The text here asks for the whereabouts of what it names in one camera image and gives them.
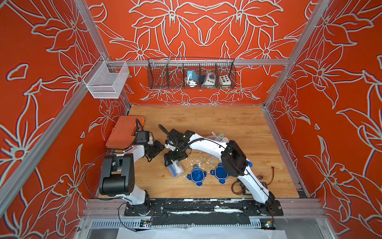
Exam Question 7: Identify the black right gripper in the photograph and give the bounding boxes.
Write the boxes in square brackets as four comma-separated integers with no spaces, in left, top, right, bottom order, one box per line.
[162,144,187,167]

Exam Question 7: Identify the clear jar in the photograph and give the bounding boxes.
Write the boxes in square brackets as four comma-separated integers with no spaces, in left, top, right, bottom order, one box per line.
[207,135,221,142]
[167,160,185,178]

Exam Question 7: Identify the blue lid of jar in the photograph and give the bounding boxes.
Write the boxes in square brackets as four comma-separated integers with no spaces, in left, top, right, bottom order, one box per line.
[210,163,229,184]
[187,164,207,187]

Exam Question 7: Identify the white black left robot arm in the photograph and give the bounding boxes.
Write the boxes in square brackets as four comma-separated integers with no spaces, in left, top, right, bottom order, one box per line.
[98,131,164,215]

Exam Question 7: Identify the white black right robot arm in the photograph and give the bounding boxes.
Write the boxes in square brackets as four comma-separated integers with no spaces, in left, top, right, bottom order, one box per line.
[158,124,276,209]

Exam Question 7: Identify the orange plastic tool case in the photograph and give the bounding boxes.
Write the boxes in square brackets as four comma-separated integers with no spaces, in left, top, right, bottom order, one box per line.
[105,116,145,149]

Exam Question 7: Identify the blue white item in basket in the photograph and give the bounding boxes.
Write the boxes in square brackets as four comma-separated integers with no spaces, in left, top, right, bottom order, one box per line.
[185,70,199,88]

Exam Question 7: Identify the white grey device in basket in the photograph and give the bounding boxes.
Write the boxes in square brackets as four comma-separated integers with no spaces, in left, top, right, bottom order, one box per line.
[200,71,216,87]

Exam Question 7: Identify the white button box in basket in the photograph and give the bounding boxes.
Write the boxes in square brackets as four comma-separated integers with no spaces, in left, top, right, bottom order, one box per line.
[219,75,231,89]

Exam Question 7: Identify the black charger board with connectors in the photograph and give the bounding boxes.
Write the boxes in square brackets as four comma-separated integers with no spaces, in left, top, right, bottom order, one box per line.
[240,184,252,196]

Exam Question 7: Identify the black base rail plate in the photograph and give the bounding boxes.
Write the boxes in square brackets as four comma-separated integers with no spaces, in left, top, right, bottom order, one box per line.
[124,198,284,217]

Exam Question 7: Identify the black wire wall basket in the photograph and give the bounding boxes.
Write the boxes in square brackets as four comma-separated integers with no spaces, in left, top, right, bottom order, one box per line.
[147,57,237,90]

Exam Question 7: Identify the clear plastic wall bin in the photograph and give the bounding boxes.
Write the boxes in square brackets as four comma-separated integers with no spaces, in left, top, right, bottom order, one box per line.
[83,61,130,100]

